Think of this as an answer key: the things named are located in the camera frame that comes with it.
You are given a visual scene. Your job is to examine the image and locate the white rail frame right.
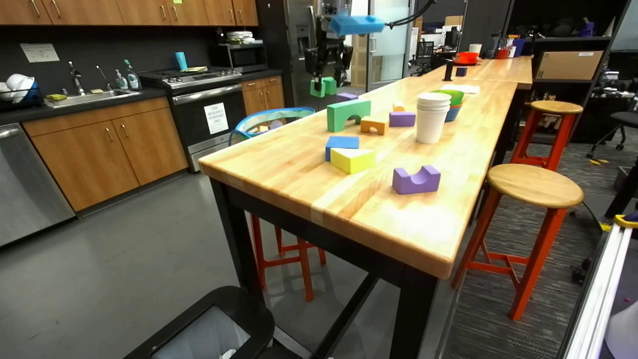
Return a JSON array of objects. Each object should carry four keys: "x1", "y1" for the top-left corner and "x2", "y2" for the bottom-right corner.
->
[{"x1": 559, "y1": 213, "x2": 638, "y2": 359}]

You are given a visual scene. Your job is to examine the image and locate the small green arch block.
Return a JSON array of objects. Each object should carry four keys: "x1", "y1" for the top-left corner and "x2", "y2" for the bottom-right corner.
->
[{"x1": 309, "y1": 76, "x2": 337, "y2": 98}]

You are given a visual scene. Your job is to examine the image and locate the wooden upper cabinets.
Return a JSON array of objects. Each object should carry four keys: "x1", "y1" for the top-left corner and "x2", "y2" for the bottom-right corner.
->
[{"x1": 0, "y1": 0, "x2": 260, "y2": 26}]

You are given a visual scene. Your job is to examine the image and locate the orange stool under table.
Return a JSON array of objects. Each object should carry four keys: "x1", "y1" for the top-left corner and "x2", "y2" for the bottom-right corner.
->
[{"x1": 250, "y1": 213, "x2": 327, "y2": 301}]

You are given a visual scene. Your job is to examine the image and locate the purple rectangular block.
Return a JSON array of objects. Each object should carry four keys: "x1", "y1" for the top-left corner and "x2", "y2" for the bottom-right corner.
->
[{"x1": 389, "y1": 112, "x2": 415, "y2": 127}]

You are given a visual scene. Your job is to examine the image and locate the large green arch block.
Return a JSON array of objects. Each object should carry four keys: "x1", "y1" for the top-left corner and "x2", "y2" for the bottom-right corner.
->
[{"x1": 327, "y1": 100, "x2": 371, "y2": 131}]

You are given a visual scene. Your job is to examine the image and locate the red container far table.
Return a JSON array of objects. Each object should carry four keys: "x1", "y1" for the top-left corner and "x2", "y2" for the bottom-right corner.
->
[{"x1": 455, "y1": 52, "x2": 481, "y2": 66}]

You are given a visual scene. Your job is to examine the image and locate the far wooden orange stool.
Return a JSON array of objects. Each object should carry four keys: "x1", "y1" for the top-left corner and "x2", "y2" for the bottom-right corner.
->
[{"x1": 509, "y1": 100, "x2": 587, "y2": 171}]

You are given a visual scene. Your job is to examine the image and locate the white paper cup stack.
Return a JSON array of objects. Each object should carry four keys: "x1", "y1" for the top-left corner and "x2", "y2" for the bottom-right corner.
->
[{"x1": 417, "y1": 92, "x2": 451, "y2": 143}]

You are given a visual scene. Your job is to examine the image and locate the orange small block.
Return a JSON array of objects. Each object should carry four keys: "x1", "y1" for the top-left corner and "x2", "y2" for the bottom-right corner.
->
[{"x1": 361, "y1": 119, "x2": 387, "y2": 135}]

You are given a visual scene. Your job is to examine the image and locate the wooden orange stool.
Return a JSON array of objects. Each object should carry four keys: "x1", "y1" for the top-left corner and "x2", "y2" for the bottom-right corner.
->
[
  {"x1": 509, "y1": 100, "x2": 587, "y2": 171},
  {"x1": 453, "y1": 163, "x2": 585, "y2": 319}
]

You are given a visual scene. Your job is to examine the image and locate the wooden base cabinets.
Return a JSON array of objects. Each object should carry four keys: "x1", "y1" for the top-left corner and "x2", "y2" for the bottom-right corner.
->
[{"x1": 24, "y1": 98, "x2": 188, "y2": 211}]

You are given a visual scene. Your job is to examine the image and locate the blue block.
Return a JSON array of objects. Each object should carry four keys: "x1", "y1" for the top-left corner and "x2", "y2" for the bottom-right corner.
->
[{"x1": 325, "y1": 135, "x2": 359, "y2": 161}]

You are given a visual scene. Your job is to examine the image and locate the black microwave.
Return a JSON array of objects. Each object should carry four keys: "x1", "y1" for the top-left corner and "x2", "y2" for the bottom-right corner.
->
[{"x1": 210, "y1": 44, "x2": 268, "y2": 72}]

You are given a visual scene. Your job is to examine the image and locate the kitchen sink faucet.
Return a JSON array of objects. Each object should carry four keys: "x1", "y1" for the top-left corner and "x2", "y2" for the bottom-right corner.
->
[{"x1": 68, "y1": 60, "x2": 88, "y2": 96}]

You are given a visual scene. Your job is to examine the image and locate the black trash bin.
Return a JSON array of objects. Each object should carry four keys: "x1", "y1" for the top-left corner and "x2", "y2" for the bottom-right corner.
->
[{"x1": 124, "y1": 285, "x2": 276, "y2": 359}]

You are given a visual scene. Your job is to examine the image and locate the blue wrist camera cover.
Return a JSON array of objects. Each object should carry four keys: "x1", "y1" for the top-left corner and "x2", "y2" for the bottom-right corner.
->
[{"x1": 331, "y1": 16, "x2": 385, "y2": 36}]

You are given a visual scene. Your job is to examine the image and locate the small purple block far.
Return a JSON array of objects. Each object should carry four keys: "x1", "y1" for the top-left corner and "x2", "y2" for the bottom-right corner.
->
[{"x1": 337, "y1": 92, "x2": 359, "y2": 102}]

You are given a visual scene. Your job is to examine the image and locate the purple arch block front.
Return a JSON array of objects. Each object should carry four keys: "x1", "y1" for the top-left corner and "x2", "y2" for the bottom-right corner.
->
[{"x1": 393, "y1": 165, "x2": 441, "y2": 195}]

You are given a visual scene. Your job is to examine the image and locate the blue chair behind table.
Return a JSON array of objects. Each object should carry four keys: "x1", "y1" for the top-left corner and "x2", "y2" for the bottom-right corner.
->
[{"x1": 230, "y1": 106, "x2": 313, "y2": 143}]

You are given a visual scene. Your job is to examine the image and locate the teal cup on counter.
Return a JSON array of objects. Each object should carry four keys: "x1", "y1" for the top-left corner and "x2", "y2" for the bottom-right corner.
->
[{"x1": 176, "y1": 52, "x2": 190, "y2": 72}]

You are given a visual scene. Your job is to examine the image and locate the stainless refrigerator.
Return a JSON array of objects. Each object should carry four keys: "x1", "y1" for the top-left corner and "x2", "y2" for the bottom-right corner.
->
[{"x1": 258, "y1": 0, "x2": 329, "y2": 110}]

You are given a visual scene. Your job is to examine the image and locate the black oven range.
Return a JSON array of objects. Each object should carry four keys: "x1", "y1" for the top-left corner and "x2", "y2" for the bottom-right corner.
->
[{"x1": 142, "y1": 68, "x2": 246, "y2": 171}]

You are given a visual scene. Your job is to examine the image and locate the yellow block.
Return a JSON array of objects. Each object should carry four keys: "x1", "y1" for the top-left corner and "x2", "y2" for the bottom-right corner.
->
[{"x1": 331, "y1": 147, "x2": 375, "y2": 173}]

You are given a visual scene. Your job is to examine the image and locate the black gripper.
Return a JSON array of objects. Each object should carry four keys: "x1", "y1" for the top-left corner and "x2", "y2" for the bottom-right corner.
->
[{"x1": 305, "y1": 16, "x2": 353, "y2": 88}]

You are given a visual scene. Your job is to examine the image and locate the near wooden orange stool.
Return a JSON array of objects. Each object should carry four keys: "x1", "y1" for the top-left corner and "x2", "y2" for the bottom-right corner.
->
[{"x1": 453, "y1": 163, "x2": 585, "y2": 319}]

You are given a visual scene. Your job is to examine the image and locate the stainless dishwasher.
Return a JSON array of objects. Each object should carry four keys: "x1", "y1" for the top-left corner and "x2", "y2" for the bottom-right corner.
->
[{"x1": 0, "y1": 123, "x2": 74, "y2": 245}]

